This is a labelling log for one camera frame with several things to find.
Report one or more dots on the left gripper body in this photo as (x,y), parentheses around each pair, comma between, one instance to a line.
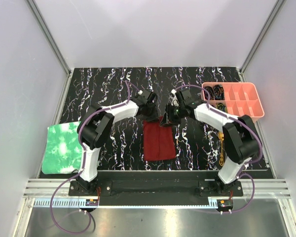
(151,114)

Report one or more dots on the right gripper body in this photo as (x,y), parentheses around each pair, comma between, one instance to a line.
(175,113)

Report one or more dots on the red cloth napkin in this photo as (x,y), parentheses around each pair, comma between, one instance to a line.
(158,141)

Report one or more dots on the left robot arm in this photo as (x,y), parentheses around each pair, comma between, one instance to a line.
(95,128)

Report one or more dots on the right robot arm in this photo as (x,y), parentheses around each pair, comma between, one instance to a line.
(241,142)

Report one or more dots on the gold spoon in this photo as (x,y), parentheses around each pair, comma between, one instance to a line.
(221,138)

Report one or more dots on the pink compartment tray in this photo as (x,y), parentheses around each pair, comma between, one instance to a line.
(236,98)

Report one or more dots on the green white cloth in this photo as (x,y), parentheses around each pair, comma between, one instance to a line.
(63,151)

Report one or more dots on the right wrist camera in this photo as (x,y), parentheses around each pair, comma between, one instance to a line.
(173,99)

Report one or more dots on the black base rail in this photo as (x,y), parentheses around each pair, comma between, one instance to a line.
(156,188)

